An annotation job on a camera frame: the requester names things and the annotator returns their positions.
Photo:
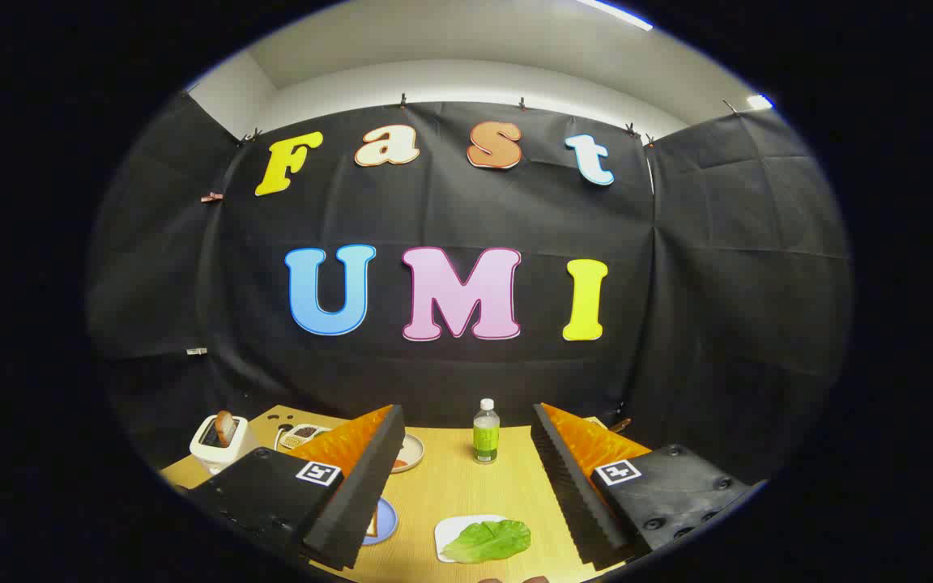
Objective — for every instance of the black backdrop cloth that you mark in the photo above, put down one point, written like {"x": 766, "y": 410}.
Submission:
{"x": 450, "y": 210}

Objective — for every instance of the blue round plate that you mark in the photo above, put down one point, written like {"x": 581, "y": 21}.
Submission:
{"x": 386, "y": 522}

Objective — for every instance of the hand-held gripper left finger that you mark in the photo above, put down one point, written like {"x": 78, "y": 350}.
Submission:
{"x": 361, "y": 494}

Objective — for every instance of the toasted white bread slice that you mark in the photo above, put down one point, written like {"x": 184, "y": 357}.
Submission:
{"x": 225, "y": 427}

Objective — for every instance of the green lettuce leaf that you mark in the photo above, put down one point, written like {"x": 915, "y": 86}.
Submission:
{"x": 489, "y": 541}

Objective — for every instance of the white round plate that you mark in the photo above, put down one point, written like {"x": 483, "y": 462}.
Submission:
{"x": 412, "y": 449}

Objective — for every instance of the plain white bread slice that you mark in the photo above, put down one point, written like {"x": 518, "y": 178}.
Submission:
{"x": 371, "y": 525}

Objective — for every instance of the ceiling light strip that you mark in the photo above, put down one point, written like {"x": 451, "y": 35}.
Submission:
{"x": 614, "y": 13}

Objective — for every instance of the white toaster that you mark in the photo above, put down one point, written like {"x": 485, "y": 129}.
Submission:
{"x": 219, "y": 459}

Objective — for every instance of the green label plastic bottle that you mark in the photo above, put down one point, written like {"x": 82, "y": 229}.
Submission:
{"x": 486, "y": 437}

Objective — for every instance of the white divided condiment dish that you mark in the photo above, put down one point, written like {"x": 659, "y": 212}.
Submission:
{"x": 300, "y": 437}

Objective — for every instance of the white rounded square plate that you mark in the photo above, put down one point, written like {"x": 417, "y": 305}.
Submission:
{"x": 454, "y": 530}

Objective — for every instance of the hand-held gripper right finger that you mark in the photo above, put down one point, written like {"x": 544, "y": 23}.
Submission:
{"x": 568, "y": 486}

